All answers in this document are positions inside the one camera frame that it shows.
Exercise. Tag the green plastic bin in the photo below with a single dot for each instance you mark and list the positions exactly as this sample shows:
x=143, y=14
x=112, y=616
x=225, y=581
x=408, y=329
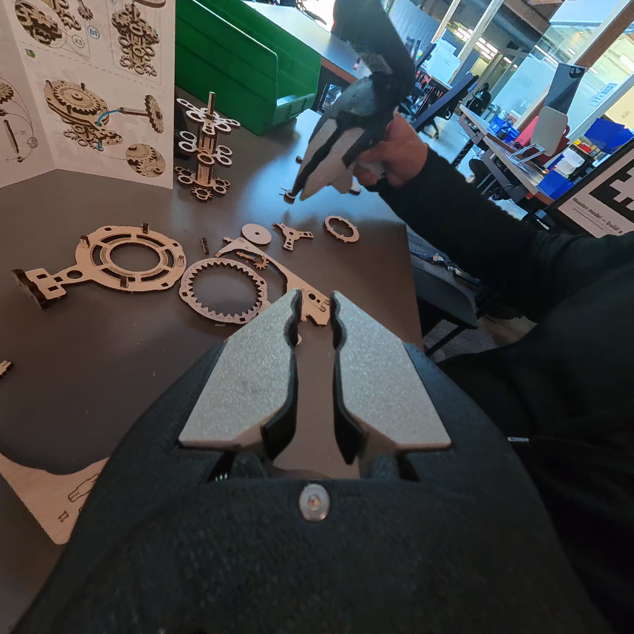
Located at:
x=302, y=74
x=223, y=84

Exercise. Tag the person's right forearm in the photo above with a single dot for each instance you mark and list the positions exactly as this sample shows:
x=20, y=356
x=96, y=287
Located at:
x=470, y=233

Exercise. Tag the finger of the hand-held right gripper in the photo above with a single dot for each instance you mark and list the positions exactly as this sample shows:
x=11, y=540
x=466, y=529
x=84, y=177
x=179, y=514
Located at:
x=317, y=143
x=337, y=158

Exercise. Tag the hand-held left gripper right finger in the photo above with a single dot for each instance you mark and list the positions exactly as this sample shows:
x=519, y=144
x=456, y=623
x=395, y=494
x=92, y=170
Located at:
x=391, y=396

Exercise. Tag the person's black clothed torso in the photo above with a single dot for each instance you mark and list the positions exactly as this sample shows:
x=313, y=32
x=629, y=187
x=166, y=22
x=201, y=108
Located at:
x=584, y=396

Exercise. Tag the framed marker sign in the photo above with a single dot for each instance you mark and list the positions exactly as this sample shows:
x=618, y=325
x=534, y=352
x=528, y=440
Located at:
x=599, y=198

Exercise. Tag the person's right hand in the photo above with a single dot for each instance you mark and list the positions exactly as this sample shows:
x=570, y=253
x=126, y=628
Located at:
x=401, y=158

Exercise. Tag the blue storage bin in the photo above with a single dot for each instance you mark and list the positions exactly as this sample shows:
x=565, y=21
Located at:
x=609, y=136
x=554, y=186

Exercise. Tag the small wooden gear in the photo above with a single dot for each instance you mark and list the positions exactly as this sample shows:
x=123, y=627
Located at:
x=257, y=261

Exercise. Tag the long wooden side frame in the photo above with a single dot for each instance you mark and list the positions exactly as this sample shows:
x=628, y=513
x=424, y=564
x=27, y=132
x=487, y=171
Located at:
x=317, y=299
x=44, y=500

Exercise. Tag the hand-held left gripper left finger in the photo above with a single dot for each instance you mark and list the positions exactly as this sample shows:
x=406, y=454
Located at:
x=237, y=391

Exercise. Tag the three-armed wooden part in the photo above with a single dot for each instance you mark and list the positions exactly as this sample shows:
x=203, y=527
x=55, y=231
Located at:
x=292, y=236

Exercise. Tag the folded white instruction sheet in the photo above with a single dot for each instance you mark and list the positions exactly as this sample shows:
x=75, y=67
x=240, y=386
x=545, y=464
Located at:
x=29, y=163

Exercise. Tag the round wooden disc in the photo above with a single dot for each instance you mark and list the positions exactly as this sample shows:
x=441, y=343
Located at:
x=262, y=238

